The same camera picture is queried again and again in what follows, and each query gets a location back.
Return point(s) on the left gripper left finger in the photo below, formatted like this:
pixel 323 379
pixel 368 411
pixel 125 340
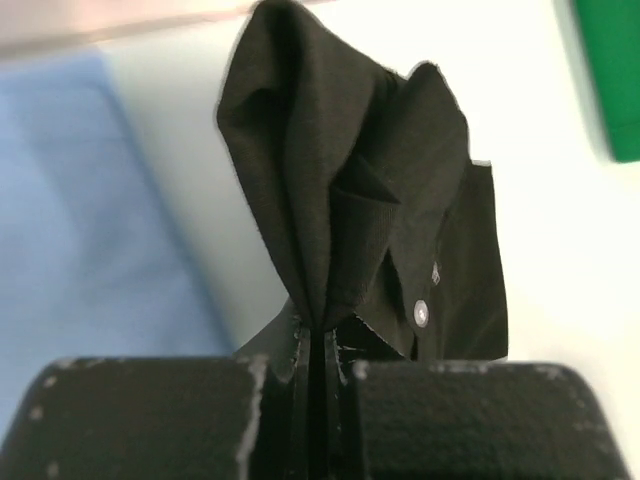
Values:
pixel 237 417

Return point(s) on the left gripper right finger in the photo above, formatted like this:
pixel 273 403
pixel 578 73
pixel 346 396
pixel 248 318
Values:
pixel 392 418

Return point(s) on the black long sleeve shirt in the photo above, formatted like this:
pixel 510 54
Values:
pixel 362 187

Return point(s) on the folded light blue shirt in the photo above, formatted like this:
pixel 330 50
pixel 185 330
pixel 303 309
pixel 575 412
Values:
pixel 91 264

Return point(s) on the green plastic bin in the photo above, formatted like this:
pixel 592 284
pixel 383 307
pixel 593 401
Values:
pixel 609 38

